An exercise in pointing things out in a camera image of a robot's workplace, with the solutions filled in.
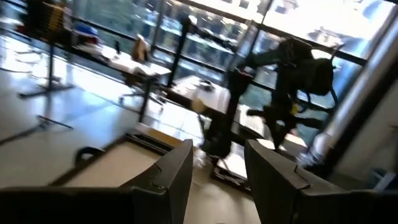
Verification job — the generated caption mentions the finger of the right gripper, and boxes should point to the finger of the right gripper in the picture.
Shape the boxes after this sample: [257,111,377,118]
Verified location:
[269,126,281,152]
[279,126,294,147]

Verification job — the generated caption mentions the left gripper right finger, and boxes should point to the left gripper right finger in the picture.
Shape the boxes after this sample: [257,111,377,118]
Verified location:
[244,139,346,224]

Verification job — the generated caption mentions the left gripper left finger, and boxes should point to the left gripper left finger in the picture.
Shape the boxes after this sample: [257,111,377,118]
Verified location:
[120,139,194,224]

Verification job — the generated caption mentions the long black-legged desk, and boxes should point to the long black-legged desk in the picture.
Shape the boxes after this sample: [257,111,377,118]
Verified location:
[17,18,174,124]

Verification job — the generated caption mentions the brown jacket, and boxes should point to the brown jacket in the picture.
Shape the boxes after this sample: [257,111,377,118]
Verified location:
[131,33,150,63]

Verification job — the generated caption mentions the black pegboard orange dots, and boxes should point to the black pegboard orange dots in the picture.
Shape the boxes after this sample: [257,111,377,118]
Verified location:
[24,0,67,43]

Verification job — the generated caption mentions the black frame handle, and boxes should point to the black frame handle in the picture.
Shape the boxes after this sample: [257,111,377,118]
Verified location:
[74,146,106,166]

